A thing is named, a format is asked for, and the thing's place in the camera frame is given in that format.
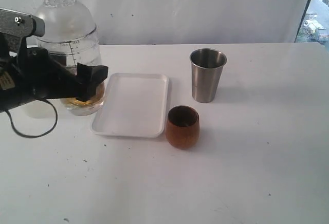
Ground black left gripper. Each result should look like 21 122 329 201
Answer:
1 8 108 113

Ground clear plastic shaker lid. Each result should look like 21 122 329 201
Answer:
35 0 96 43

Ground clear plastic shaker body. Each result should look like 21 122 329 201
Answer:
36 28 105 116

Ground wooden cubes and gold coins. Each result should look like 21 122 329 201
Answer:
60 82 105 108

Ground brown wooden cup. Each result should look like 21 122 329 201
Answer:
165 105 200 150

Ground stainless steel cup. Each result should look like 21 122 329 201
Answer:
190 48 227 103

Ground translucent plastic jar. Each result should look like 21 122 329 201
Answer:
21 99 66 119

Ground white rectangular tray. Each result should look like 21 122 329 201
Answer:
90 73 169 138

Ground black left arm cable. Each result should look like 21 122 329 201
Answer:
5 98 58 139

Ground dark window frame post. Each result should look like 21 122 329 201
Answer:
295 0 311 42

